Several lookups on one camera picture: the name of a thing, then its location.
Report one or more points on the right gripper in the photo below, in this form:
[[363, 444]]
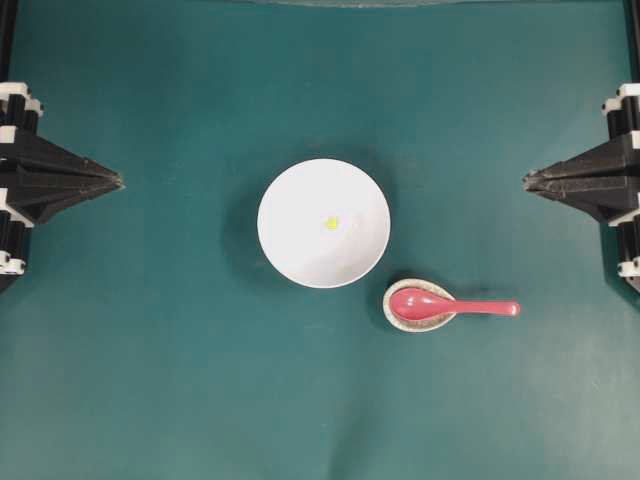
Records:
[[616, 203]]

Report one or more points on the white round bowl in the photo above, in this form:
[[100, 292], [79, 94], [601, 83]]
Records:
[[291, 223]]

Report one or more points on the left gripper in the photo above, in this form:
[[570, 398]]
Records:
[[29, 199]]

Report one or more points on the crackle glazed spoon rest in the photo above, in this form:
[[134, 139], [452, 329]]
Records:
[[418, 326]]

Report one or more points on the black aluminium frame rail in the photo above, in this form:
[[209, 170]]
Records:
[[631, 8]]

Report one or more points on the pink ceramic spoon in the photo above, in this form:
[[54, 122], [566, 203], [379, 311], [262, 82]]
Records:
[[416, 304]]

